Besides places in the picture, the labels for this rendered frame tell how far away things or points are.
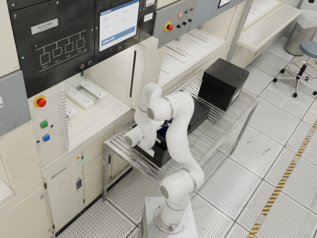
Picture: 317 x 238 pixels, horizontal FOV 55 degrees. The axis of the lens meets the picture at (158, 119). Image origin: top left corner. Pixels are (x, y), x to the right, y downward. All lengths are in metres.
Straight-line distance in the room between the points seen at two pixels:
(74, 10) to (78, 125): 0.88
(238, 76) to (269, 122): 1.46
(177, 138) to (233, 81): 1.17
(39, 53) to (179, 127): 0.67
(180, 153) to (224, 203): 1.57
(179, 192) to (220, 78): 1.21
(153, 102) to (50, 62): 0.48
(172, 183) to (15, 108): 0.76
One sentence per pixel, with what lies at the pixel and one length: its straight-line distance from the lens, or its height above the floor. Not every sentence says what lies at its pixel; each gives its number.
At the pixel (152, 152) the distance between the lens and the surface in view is 1.96.
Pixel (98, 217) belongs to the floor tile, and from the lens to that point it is 2.65.
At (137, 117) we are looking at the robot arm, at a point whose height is 1.25.
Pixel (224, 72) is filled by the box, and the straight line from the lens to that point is 2.50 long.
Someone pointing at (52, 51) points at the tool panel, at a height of 1.59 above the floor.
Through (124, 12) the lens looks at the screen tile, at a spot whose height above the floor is 1.63.
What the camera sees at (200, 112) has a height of 0.86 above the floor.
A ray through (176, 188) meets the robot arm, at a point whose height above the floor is 1.17.
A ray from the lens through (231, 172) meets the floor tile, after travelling 3.14.
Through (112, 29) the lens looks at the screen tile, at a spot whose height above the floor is 1.56.
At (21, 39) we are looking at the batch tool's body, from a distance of 1.30.
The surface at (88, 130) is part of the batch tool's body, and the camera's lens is 2.02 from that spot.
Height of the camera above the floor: 2.35
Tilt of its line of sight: 44 degrees down
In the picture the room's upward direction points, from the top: 12 degrees clockwise
